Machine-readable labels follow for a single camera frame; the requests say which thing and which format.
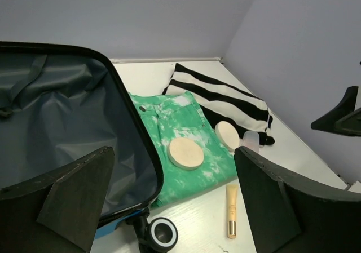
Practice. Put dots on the green tie-dye pants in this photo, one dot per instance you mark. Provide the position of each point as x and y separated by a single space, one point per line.
169 117

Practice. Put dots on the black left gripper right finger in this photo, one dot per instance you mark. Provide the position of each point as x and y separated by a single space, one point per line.
288 212

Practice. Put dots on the black white striped sweater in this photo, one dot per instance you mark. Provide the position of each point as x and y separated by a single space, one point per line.
221 101

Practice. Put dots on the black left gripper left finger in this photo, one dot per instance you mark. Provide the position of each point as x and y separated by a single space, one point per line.
57 211

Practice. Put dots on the round beige powder puff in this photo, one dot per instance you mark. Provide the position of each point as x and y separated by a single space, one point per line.
185 153
227 135

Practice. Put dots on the clear small plastic bottle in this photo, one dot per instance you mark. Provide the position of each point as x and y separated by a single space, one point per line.
251 140

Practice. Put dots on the blue hard-shell suitcase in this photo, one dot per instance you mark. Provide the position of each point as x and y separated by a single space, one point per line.
60 103

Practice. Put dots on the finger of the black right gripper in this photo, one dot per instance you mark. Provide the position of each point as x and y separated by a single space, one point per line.
350 124
347 105

